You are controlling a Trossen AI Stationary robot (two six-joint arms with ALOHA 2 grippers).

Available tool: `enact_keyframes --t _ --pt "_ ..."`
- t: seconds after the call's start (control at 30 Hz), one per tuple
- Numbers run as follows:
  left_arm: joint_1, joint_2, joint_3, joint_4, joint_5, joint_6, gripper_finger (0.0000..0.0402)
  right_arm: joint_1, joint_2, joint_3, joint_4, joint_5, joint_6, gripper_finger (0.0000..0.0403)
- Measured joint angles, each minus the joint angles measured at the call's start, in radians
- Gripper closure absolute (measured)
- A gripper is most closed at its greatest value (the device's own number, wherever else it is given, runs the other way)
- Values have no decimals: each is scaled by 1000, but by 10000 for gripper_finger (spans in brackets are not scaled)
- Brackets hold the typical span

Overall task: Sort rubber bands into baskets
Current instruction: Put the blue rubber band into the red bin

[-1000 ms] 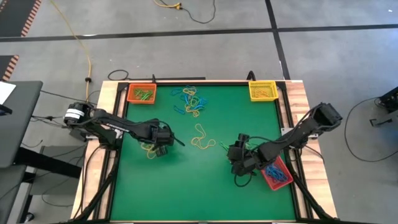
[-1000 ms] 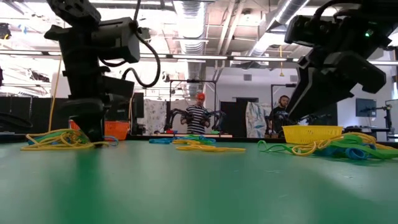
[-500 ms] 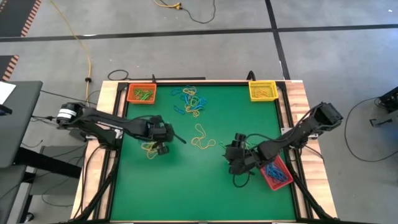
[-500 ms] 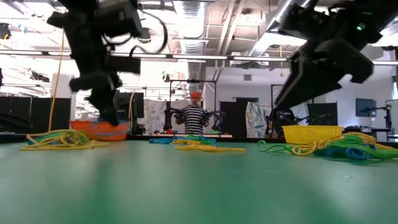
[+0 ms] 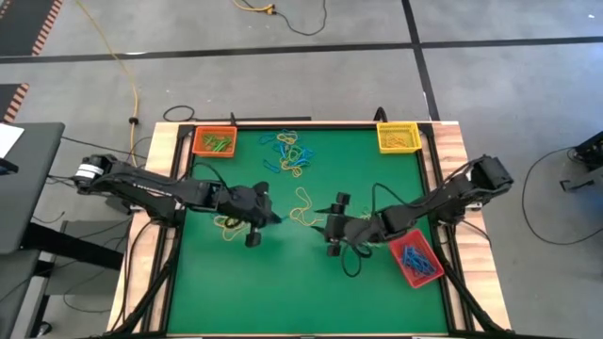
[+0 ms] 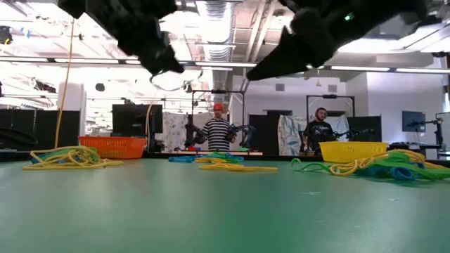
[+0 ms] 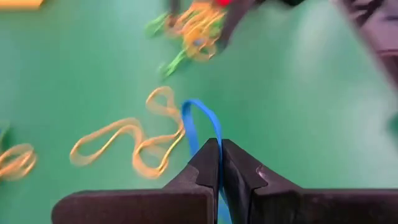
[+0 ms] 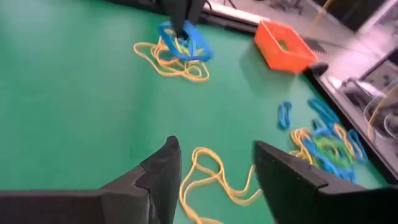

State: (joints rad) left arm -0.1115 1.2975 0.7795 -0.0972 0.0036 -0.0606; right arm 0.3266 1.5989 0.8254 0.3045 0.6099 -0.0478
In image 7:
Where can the yellow plastic basket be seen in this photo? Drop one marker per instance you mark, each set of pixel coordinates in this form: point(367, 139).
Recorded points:
point(18, 3)

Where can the green table mat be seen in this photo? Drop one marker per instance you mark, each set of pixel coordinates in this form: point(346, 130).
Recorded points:
point(280, 109)

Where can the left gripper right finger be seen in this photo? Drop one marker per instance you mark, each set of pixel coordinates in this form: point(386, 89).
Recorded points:
point(311, 208)

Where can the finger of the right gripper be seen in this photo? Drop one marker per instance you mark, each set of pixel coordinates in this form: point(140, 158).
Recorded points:
point(175, 7)
point(233, 21)

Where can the right rubber band pile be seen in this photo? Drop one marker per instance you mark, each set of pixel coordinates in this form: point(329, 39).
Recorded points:
point(199, 28)

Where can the thin blue rubber band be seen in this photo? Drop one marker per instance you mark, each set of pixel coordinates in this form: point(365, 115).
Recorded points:
point(189, 124)

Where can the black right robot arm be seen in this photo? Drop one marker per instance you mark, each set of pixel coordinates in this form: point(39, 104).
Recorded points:
point(382, 31)

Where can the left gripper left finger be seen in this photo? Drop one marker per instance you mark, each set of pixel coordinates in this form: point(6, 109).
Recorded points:
point(140, 208)

